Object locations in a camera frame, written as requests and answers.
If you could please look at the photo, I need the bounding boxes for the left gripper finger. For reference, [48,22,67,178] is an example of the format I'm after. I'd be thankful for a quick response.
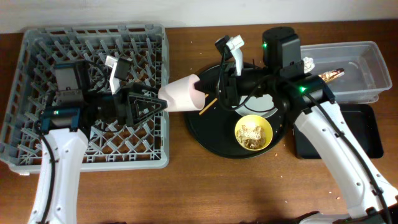
[132,82,159,95]
[129,95,167,126]

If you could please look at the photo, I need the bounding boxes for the pink plastic cup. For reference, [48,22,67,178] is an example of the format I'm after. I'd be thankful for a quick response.
[158,74,205,112]

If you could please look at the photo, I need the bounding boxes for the yellow bowl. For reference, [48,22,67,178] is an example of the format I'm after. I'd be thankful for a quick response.
[234,114,273,151]

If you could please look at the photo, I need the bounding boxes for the food scraps with rice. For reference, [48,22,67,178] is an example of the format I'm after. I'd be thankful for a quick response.
[236,125,266,149]

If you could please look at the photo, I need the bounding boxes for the white tissue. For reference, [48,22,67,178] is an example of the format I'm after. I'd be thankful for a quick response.
[302,57,315,73]

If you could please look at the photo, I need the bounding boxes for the gold foil wrapper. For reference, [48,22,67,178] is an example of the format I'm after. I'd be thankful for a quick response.
[318,68,345,83]

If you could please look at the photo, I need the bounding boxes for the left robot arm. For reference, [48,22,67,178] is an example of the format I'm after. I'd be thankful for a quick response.
[29,59,167,223]

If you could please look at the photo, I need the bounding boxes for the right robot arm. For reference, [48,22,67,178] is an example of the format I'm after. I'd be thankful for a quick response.
[194,27,397,223]

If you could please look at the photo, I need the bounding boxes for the grey plastic dishwasher rack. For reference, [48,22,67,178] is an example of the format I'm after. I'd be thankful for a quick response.
[1,24,169,175]

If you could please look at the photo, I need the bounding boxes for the lower wooden chopstick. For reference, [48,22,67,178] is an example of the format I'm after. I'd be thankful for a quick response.
[199,94,218,116]

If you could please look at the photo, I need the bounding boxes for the grey ceramic plate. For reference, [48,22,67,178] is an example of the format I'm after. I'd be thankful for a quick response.
[236,95,277,118]

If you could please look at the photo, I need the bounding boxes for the round black tray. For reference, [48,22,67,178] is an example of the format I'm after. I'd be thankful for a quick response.
[183,61,290,159]

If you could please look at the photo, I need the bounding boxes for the black rectangular bin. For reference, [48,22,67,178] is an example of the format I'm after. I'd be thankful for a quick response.
[293,104,384,159]

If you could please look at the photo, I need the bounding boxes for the clear plastic bin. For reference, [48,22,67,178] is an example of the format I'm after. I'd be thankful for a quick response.
[301,41,392,103]

